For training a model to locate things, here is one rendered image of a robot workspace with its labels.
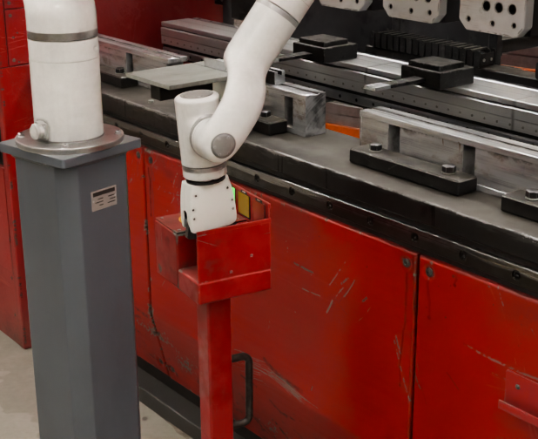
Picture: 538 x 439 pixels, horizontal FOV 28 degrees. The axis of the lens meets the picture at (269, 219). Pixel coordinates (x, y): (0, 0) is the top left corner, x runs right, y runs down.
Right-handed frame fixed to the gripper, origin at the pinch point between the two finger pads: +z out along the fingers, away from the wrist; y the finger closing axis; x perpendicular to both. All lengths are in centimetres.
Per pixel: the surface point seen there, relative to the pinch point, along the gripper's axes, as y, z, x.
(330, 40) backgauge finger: -58, -24, -46
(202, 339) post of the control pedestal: 2.3, 20.8, -5.2
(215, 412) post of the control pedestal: 2.5, 36.7, -2.4
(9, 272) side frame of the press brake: 9, 50, -134
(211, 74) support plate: -22, -24, -40
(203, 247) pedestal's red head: 4.2, -3.5, 4.8
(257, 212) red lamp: -9.9, -5.6, 0.7
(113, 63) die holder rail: -23, -15, -105
